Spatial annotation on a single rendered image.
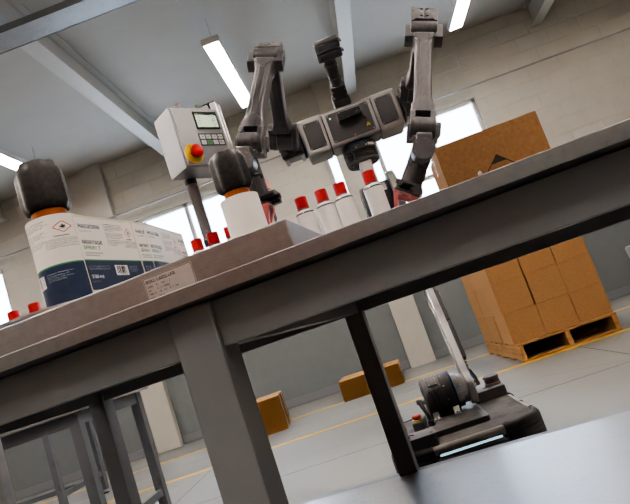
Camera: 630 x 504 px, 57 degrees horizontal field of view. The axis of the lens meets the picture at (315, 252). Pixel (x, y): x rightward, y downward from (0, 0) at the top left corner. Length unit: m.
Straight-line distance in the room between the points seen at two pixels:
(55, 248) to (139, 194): 6.71
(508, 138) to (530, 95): 6.01
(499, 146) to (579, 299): 3.41
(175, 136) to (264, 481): 1.18
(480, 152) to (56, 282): 1.17
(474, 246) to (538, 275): 4.28
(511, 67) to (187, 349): 7.28
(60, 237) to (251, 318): 0.46
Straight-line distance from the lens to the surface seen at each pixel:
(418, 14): 1.87
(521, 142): 1.75
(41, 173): 1.13
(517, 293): 4.91
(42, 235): 1.09
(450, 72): 7.70
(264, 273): 0.68
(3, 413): 0.93
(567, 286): 5.03
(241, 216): 1.26
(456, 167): 1.71
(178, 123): 1.74
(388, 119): 2.28
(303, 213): 1.53
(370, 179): 1.52
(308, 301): 0.71
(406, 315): 6.93
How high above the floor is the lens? 0.72
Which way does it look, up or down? 8 degrees up
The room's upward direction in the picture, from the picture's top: 19 degrees counter-clockwise
